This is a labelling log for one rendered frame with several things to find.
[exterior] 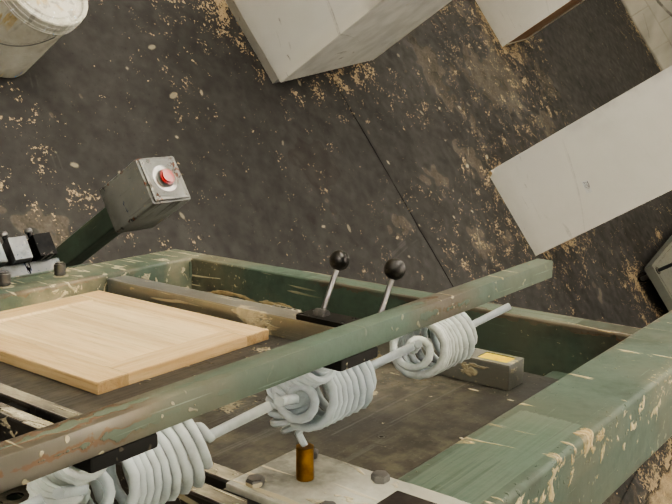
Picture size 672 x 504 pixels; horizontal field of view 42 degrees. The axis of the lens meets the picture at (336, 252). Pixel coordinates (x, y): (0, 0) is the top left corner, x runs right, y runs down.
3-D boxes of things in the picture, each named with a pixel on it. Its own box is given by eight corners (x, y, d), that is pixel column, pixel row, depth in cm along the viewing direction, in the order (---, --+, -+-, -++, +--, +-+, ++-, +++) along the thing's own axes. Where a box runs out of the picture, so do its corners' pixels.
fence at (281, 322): (126, 292, 192) (125, 274, 191) (523, 382, 135) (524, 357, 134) (107, 296, 188) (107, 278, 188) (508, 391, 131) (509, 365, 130)
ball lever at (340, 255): (317, 322, 157) (339, 253, 160) (333, 325, 155) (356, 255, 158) (305, 315, 154) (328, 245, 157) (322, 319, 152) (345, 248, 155)
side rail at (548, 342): (209, 298, 213) (208, 254, 211) (670, 396, 146) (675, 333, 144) (191, 302, 208) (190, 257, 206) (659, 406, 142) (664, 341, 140)
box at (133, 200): (134, 187, 224) (174, 154, 213) (151, 229, 222) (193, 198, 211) (96, 191, 215) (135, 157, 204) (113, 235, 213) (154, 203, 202)
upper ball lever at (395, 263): (371, 333, 150) (394, 261, 153) (389, 337, 148) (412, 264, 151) (359, 327, 147) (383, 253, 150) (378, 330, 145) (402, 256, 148)
